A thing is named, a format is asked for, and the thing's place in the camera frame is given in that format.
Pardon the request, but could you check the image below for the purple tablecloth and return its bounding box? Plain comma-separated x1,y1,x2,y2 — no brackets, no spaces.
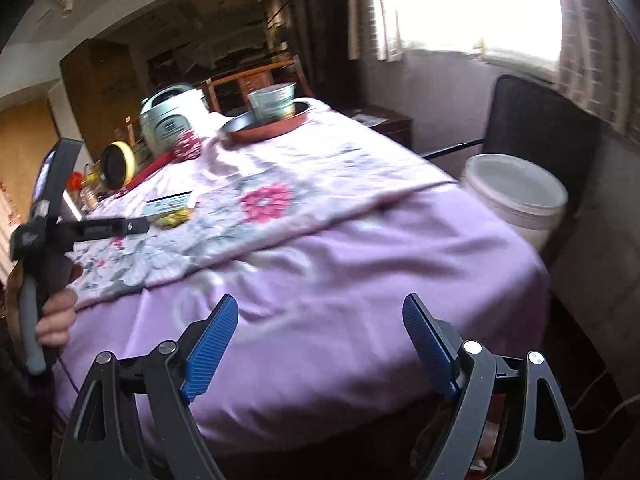
52,180,551,456

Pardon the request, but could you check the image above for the tall dark cabinet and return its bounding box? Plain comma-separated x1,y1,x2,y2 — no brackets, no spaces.
300,0,352,107

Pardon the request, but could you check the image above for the yellow rimmed black disc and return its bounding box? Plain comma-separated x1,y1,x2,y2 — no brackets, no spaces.
100,141,137,189

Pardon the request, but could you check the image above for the white floor cable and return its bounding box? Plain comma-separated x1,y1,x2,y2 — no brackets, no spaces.
570,367,640,435

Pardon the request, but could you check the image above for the floral cloth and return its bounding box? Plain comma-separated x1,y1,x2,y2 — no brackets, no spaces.
67,100,458,307

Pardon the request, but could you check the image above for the flat printed card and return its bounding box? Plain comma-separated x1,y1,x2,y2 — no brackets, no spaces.
146,191,196,213

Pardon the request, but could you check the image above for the red white patterned mug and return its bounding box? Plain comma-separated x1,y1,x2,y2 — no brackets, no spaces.
172,129,203,161

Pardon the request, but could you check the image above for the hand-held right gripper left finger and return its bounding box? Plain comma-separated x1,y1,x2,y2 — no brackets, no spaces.
56,294,240,480

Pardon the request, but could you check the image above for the black chair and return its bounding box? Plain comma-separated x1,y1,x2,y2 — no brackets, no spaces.
420,74,603,263

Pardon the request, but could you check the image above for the yellow wrapper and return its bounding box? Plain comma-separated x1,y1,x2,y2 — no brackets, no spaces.
154,207,194,229

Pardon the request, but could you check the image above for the pale green rice cooker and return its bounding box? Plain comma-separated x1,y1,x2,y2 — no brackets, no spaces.
139,84,210,157

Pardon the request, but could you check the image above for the bright window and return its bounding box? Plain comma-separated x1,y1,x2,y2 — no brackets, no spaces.
375,0,563,74

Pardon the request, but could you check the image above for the red frying pan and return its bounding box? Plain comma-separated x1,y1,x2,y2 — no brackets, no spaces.
220,101,311,144

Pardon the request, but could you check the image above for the wooden chair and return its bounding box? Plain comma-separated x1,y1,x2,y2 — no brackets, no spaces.
200,55,313,115

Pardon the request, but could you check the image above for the white plastic bucket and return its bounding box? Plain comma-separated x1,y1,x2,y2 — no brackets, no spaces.
459,153,570,252

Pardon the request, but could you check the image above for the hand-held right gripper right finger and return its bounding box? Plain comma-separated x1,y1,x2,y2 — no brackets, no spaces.
402,292,586,480

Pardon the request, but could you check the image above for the red stick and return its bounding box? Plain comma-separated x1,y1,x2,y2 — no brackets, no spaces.
120,152,178,194

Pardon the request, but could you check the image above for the person's left hand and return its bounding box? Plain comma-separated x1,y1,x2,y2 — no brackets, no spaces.
5,263,85,353

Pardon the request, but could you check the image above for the wooden door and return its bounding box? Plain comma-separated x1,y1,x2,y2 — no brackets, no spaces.
0,99,62,223

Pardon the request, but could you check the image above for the dark wooden side table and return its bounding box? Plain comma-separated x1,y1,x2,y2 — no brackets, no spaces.
345,105,415,149

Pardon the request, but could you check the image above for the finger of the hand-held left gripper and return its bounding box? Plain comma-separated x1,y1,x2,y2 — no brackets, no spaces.
64,216,151,241

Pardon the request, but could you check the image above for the checked curtain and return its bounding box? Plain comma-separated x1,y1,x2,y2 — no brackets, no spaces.
552,0,640,147
347,0,407,64

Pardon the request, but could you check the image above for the wooden cabinet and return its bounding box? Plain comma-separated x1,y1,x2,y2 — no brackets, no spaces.
60,40,147,161

